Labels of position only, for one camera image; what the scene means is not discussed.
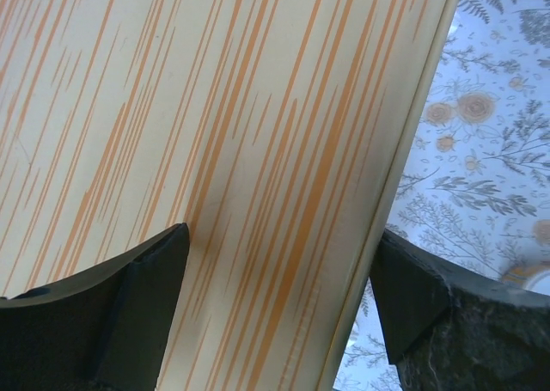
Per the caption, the orange can with white lid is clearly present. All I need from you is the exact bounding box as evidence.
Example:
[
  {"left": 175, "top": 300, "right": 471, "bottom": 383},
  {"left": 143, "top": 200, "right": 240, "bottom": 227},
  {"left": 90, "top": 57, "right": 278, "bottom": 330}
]
[{"left": 500, "top": 261, "right": 550, "bottom": 296}]

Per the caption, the wooden cube cabinet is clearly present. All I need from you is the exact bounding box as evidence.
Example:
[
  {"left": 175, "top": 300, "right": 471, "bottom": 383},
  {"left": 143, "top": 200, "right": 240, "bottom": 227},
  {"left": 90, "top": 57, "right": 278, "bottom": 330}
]
[{"left": 1, "top": 0, "right": 458, "bottom": 390}]

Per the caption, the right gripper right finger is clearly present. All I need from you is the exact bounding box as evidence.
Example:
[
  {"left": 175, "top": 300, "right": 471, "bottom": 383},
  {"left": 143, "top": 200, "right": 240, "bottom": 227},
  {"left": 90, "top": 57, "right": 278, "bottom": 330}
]
[{"left": 370, "top": 230, "right": 549, "bottom": 390}]

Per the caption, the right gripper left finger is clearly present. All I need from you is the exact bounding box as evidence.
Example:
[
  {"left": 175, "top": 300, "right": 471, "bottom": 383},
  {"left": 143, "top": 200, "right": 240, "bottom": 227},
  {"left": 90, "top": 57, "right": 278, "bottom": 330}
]
[{"left": 1, "top": 223, "right": 190, "bottom": 390}]

